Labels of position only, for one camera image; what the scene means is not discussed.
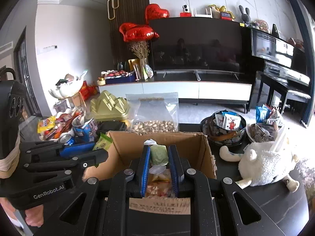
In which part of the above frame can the orange paper snack bag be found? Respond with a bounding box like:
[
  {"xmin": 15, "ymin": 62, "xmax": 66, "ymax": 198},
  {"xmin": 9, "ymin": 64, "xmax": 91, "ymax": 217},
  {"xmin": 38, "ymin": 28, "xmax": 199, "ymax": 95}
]
[{"xmin": 145, "ymin": 169, "xmax": 173, "ymax": 197}]

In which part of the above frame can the white translucent snack packet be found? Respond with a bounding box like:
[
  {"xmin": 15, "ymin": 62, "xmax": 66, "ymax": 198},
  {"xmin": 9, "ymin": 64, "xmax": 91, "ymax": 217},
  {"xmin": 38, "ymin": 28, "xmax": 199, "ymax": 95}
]
[{"xmin": 149, "ymin": 165, "xmax": 167, "ymax": 175}]

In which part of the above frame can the small pale green candy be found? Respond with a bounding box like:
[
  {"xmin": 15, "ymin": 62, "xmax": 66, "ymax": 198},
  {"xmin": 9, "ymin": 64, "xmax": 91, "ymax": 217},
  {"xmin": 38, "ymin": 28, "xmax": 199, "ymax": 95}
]
[{"xmin": 150, "ymin": 144, "xmax": 169, "ymax": 166}]

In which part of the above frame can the light green snack packet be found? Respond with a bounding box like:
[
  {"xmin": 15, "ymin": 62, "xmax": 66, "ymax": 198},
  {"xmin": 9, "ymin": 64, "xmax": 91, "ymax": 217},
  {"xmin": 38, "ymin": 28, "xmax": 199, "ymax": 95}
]
[{"xmin": 93, "ymin": 133, "xmax": 113, "ymax": 151}]

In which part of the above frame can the long white snack packet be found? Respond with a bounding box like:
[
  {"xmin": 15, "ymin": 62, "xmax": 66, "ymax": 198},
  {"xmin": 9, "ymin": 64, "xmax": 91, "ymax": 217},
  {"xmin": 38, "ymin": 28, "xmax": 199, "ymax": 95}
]
[{"xmin": 144, "ymin": 139, "xmax": 157, "ymax": 146}]

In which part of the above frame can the patterned bowl of snacks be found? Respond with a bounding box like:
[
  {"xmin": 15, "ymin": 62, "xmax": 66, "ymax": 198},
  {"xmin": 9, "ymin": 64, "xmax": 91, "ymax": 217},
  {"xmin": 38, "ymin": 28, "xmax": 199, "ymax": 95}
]
[{"xmin": 200, "ymin": 110, "xmax": 247, "ymax": 147}]

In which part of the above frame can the person's left hand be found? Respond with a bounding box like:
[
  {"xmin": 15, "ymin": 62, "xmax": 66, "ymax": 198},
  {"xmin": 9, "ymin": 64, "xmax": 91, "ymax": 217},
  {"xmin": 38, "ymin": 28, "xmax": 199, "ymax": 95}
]
[{"xmin": 1, "ymin": 198, "xmax": 44, "ymax": 228}]

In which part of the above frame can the blue drink can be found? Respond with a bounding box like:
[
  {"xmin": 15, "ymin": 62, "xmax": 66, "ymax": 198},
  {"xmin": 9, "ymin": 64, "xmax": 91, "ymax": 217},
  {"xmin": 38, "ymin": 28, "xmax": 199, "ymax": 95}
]
[{"xmin": 59, "ymin": 133, "xmax": 75, "ymax": 146}]

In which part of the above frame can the blue m&m snack tub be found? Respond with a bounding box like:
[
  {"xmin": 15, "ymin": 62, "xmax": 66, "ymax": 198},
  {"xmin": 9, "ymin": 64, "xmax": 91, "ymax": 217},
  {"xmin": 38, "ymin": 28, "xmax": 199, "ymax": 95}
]
[{"xmin": 71, "ymin": 114, "xmax": 98, "ymax": 142}]

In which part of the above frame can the yellow snack bag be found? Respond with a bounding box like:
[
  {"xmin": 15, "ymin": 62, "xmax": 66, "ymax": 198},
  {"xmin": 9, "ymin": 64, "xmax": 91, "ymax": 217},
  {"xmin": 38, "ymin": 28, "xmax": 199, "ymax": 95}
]
[{"xmin": 37, "ymin": 116, "xmax": 56, "ymax": 134}]

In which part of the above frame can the brown cardboard box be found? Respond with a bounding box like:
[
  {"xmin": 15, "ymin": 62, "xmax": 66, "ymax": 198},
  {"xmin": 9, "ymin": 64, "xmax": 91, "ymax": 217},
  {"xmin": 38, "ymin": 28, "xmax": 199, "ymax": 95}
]
[{"xmin": 82, "ymin": 131, "xmax": 216, "ymax": 215}]

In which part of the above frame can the gold pyramid-shaped box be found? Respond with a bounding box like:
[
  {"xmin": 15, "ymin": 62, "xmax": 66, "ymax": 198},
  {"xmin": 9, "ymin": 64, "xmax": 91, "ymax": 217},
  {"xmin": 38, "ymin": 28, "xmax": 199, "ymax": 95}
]
[{"xmin": 90, "ymin": 91, "xmax": 130, "ymax": 122}]

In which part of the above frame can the white tiered snack tray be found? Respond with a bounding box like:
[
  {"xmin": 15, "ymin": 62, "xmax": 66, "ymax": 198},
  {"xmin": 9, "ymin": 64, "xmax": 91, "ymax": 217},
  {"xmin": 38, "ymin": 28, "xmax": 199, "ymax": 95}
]
[{"xmin": 38, "ymin": 70, "xmax": 89, "ymax": 141}]

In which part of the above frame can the bag of pistachios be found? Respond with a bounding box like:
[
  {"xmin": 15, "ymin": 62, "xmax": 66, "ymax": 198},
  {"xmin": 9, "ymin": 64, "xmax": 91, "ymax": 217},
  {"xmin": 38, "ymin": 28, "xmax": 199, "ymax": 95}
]
[{"xmin": 126, "ymin": 92, "xmax": 179, "ymax": 135}]

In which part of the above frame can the white plush sheep toy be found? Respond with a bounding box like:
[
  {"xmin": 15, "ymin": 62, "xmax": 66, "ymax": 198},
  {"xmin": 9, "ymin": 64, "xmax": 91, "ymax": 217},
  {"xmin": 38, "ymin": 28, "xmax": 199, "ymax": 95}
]
[{"xmin": 220, "ymin": 141, "xmax": 299, "ymax": 192}]

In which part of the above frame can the blue snack gift box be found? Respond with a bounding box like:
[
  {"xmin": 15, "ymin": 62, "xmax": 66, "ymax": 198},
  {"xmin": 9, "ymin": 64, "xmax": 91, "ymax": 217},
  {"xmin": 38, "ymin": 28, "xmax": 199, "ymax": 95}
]
[{"xmin": 98, "ymin": 70, "xmax": 136, "ymax": 86}]

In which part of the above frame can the white tv cabinet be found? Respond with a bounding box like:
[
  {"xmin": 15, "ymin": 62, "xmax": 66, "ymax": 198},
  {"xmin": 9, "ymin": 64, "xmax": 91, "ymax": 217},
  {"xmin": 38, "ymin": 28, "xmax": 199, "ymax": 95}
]
[{"xmin": 99, "ymin": 81, "xmax": 252, "ymax": 113}]

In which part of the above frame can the blue chip bag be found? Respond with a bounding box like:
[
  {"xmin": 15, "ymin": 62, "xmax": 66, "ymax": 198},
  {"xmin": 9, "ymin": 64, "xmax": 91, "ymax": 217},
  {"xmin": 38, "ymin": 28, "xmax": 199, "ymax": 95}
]
[{"xmin": 256, "ymin": 105, "xmax": 271, "ymax": 123}]

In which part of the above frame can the dried flower vase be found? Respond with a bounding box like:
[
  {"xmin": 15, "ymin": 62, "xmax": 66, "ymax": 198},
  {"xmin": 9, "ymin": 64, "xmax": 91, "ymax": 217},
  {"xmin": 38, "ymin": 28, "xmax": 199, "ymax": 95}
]
[{"xmin": 129, "ymin": 41, "xmax": 154, "ymax": 80}]

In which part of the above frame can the large black television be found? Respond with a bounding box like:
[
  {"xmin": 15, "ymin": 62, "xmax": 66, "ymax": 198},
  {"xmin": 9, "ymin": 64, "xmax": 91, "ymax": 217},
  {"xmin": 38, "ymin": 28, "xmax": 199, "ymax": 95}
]
[{"xmin": 149, "ymin": 17, "xmax": 242, "ymax": 73}]

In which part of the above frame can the black piano bench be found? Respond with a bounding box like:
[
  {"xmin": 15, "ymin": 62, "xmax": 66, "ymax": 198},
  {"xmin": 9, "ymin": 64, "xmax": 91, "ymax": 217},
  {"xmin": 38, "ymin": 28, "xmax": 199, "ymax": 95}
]
[{"xmin": 280, "ymin": 88, "xmax": 311, "ymax": 124}]

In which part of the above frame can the black upright piano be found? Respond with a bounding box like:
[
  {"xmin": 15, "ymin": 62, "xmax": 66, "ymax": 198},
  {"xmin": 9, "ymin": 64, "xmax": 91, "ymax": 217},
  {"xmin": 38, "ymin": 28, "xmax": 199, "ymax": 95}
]
[{"xmin": 240, "ymin": 28, "xmax": 310, "ymax": 112}]

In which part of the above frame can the red heart balloon upper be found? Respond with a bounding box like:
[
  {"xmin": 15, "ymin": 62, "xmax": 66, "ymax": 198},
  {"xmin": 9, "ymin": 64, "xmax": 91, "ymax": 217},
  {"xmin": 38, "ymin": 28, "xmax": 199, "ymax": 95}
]
[{"xmin": 145, "ymin": 4, "xmax": 170, "ymax": 25}]

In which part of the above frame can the grey rabbit plush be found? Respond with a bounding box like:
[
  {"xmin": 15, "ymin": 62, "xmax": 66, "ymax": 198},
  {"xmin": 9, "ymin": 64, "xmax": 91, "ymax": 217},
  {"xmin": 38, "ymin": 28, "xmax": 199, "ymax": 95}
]
[{"xmin": 239, "ymin": 5, "xmax": 251, "ymax": 27}]

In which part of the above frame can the white security camera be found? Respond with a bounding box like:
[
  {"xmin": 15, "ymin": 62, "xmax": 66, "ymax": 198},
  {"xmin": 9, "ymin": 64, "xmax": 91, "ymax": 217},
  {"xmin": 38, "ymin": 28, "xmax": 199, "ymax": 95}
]
[{"xmin": 182, "ymin": 4, "xmax": 190, "ymax": 13}]

